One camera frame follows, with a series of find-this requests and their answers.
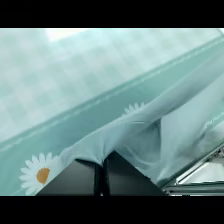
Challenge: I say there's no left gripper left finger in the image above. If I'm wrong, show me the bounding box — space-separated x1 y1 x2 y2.
35 158 103 197

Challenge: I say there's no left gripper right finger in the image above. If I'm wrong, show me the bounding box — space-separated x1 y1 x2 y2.
102 150 167 197

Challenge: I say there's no white shirt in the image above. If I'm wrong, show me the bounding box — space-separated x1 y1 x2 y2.
59 46 224 185

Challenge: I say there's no silver frame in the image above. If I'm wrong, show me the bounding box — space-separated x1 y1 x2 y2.
161 141 224 197

